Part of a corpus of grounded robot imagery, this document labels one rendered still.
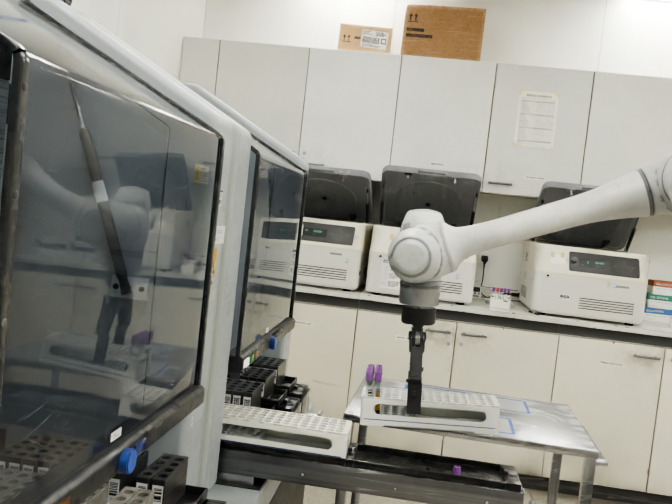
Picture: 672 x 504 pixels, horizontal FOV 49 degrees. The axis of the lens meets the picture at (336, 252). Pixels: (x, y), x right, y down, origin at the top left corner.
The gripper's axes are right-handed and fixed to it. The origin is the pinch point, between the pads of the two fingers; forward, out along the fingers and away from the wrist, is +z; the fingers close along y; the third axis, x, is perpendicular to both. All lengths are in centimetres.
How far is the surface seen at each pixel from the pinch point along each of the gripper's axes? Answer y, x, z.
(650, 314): 254, -130, 6
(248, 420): -17.6, 33.2, 3.0
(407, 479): -19.9, 0.6, 11.4
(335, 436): -17.9, 15.3, 4.7
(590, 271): 216, -88, -18
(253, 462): -19.5, 31.4, 10.8
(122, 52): -45, 51, -64
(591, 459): 11.0, -41.8, 14.1
